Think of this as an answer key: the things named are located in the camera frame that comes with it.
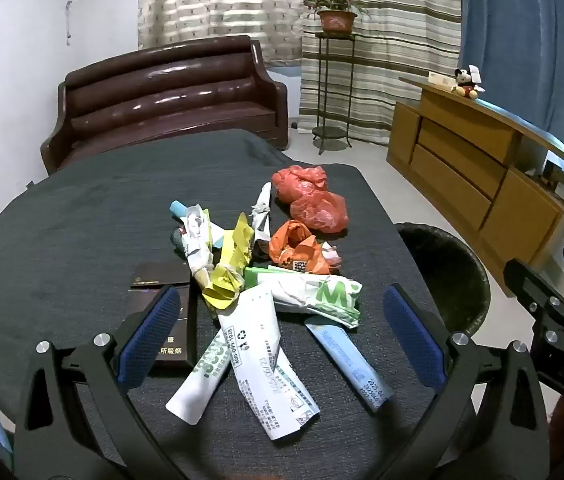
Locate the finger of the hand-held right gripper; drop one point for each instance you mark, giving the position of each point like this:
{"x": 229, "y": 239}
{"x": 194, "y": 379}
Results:
{"x": 529, "y": 285}

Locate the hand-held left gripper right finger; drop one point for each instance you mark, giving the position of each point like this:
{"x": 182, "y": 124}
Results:
{"x": 411, "y": 335}

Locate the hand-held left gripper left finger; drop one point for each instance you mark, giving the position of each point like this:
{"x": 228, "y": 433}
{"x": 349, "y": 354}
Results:
{"x": 149, "y": 332}

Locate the white tube green print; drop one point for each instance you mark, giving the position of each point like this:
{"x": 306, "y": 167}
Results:
{"x": 202, "y": 375}

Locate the black trash bin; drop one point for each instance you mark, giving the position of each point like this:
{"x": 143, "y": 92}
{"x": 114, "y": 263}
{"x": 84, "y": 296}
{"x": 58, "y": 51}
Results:
{"x": 441, "y": 270}

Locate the white tube light blue cap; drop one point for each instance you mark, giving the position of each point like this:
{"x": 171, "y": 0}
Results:
{"x": 179, "y": 209}

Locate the orange plastic bag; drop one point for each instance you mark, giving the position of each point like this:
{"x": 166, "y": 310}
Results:
{"x": 287, "y": 247}

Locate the red plastic bag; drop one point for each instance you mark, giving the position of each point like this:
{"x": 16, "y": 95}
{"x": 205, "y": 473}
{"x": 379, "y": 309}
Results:
{"x": 299, "y": 182}
{"x": 319, "y": 212}

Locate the dark brown cigarette box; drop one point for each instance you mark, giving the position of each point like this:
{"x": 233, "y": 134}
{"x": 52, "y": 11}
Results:
{"x": 172, "y": 355}

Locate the flat dark brown box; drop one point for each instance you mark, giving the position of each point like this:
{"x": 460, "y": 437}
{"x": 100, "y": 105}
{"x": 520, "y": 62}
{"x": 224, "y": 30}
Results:
{"x": 159, "y": 275}

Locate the light blue sachet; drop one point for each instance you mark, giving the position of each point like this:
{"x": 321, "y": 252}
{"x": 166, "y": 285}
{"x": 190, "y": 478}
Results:
{"x": 346, "y": 360}

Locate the small dark box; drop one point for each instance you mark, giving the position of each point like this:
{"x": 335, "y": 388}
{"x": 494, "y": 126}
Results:
{"x": 555, "y": 172}

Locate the dark green tube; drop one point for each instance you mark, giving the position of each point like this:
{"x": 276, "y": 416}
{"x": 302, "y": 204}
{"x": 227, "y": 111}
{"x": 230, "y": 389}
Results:
{"x": 178, "y": 240}

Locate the crumpled white green wrapper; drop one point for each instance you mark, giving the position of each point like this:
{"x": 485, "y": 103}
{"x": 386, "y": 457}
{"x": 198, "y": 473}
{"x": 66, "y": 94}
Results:
{"x": 198, "y": 245}

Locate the white wrapper large green print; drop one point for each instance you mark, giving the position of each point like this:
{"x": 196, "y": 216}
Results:
{"x": 312, "y": 292}

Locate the small crumpled white paper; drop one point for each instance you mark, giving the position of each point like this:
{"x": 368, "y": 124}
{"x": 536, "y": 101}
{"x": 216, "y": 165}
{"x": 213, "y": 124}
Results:
{"x": 333, "y": 257}

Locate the white packet black print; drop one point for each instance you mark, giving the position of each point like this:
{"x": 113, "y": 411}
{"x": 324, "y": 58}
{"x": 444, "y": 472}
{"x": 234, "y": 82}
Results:
{"x": 262, "y": 355}

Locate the yellow crumpled wrapper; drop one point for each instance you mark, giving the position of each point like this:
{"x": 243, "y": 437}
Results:
{"x": 234, "y": 255}

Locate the wooden cabinet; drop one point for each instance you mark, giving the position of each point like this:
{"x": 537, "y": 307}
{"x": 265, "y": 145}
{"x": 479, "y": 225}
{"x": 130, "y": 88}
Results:
{"x": 461, "y": 170}

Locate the twisted white wrapper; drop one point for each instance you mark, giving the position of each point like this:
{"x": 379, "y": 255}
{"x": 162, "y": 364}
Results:
{"x": 263, "y": 210}

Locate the mouse plush toy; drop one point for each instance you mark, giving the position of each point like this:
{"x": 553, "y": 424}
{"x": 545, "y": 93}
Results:
{"x": 466, "y": 85}

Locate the metal plant stand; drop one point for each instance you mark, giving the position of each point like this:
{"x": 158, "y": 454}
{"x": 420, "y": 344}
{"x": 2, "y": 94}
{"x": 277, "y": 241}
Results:
{"x": 332, "y": 132}

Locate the small white box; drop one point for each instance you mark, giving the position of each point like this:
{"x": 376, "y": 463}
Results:
{"x": 440, "y": 81}

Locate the blue curtain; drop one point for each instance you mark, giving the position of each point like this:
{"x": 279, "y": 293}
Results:
{"x": 526, "y": 35}

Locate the brown leather sofa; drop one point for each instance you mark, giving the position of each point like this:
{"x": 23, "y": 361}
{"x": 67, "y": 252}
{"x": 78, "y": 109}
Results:
{"x": 162, "y": 100}

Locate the striped curtain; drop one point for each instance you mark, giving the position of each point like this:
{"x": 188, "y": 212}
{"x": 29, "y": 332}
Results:
{"x": 401, "y": 60}

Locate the potted plant red pot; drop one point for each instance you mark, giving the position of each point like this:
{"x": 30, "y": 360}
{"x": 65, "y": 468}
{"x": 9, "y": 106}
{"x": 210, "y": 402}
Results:
{"x": 336, "y": 21}

